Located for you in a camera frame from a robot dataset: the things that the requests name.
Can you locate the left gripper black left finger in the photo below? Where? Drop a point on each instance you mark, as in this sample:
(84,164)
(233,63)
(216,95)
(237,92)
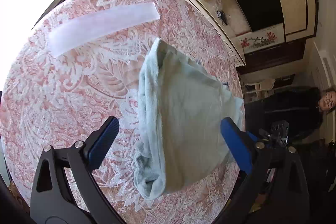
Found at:
(64,190)

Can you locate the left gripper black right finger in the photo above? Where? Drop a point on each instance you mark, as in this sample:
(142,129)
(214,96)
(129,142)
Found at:
(274,189)

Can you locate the light green fleece sweater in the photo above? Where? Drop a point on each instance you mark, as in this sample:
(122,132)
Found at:
(180,109)

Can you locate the woman with glasses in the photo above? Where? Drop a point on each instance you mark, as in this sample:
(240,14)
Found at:
(302,107)

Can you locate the pink white lace tablecloth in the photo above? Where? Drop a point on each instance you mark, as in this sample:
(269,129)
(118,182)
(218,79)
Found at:
(59,101)

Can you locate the red floral calendar picture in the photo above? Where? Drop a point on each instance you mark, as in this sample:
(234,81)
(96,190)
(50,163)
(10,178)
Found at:
(261,39)

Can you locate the clear storage bag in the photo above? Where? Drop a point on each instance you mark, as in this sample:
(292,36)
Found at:
(88,28)

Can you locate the white ornate tv cabinet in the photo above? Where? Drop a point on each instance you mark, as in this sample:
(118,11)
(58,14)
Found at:
(226,33)

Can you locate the clear plastic wrap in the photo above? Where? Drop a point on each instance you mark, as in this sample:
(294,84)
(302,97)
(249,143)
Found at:
(217,5)

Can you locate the black cable device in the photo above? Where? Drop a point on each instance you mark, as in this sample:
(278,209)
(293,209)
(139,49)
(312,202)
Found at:
(222,16)

